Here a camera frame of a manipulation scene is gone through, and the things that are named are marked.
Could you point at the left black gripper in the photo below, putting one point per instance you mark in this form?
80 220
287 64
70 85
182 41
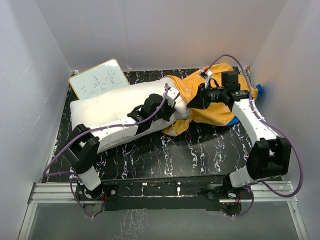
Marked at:
171 110

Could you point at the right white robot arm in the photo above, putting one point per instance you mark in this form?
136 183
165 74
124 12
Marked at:
270 154

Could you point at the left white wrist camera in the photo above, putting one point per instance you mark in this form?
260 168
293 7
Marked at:
171 96

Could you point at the aluminium frame rail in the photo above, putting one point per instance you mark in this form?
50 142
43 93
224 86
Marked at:
60 193

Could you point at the small whiteboard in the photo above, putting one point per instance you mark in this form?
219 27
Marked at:
98 80

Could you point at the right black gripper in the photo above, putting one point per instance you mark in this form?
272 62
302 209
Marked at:
200 101

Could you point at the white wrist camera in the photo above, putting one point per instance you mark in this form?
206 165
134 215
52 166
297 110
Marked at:
206 74
171 96

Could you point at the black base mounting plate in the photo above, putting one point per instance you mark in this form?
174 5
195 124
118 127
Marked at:
205 192

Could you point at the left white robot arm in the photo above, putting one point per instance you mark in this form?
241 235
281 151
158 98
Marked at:
157 113

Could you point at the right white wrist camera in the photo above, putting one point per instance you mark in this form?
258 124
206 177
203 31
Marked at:
206 74

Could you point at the orange and blue pillowcase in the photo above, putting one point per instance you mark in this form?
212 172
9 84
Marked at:
217 114

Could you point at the white pillow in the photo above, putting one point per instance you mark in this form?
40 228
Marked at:
115 104

